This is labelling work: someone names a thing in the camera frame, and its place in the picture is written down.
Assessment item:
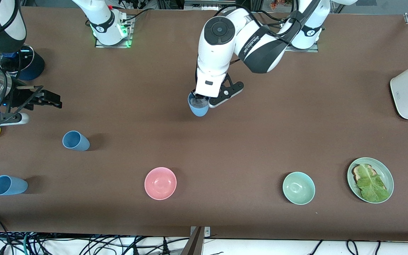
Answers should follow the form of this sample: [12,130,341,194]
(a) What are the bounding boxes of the green lettuce leaf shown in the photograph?
[357,165,391,203]

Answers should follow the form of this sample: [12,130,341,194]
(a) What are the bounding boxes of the green plate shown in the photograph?
[347,157,394,204]

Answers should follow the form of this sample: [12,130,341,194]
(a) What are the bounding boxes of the mint green bowl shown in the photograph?
[283,172,316,205]

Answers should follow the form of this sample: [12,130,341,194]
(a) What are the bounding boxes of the grey metal box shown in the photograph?
[184,0,237,11]

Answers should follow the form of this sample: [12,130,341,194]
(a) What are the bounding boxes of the grey metal bar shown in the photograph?
[181,226,205,255]

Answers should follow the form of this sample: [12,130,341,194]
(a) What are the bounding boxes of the black base cable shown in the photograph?
[121,8,155,23]

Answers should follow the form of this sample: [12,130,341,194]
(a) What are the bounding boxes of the small metal table bracket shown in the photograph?
[190,226,211,237]

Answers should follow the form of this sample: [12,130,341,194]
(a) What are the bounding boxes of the blue cup holding paper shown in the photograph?
[188,91,210,117]

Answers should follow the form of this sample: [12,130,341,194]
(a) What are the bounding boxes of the dark blue pot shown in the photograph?
[0,51,45,81]

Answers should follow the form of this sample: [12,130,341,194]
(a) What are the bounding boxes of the pink bowl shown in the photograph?
[144,167,177,200]

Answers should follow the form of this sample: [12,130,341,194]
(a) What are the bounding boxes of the toast slice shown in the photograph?
[352,164,389,192]

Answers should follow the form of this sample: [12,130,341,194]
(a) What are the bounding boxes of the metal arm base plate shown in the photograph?
[95,16,133,49]
[285,42,319,53]

